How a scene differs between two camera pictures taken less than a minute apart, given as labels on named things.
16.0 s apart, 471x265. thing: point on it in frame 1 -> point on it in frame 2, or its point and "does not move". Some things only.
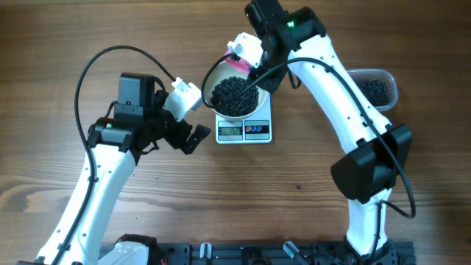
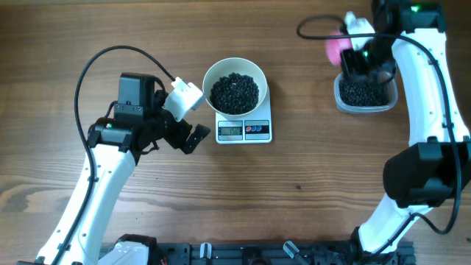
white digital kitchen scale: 256,129 does not move
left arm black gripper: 183,129 does not move
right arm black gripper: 269,85 -> 352,70
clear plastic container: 378,85 does not move
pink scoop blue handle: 241,65 -> 334,48
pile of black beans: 227,100 does not move
